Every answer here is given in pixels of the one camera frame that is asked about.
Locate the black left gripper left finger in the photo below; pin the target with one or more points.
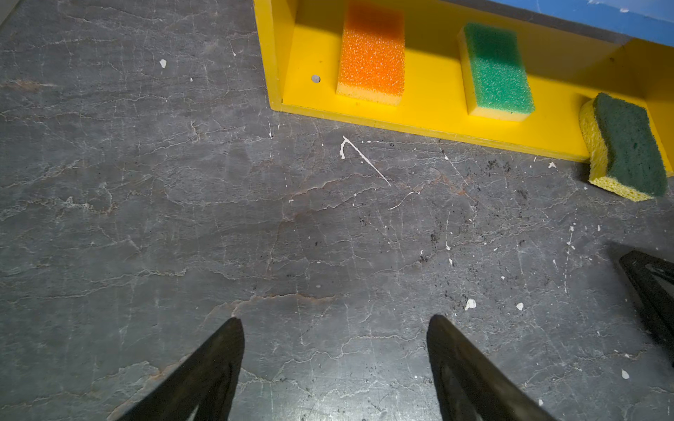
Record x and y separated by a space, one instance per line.
203 387

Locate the yellow shelf unit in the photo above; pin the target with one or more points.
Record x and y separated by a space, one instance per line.
301 46

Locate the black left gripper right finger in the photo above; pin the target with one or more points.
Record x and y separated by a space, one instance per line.
468 385

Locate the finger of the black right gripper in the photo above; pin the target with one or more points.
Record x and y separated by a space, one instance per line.
652 280

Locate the dark green wavy sponge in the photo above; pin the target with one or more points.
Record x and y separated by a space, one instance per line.
624 156

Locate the blue lower shelf board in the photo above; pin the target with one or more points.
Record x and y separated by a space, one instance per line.
650 20

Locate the bright green sponge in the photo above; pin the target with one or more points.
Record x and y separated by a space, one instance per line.
495 80

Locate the orange sponge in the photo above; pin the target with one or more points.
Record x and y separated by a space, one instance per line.
372 59

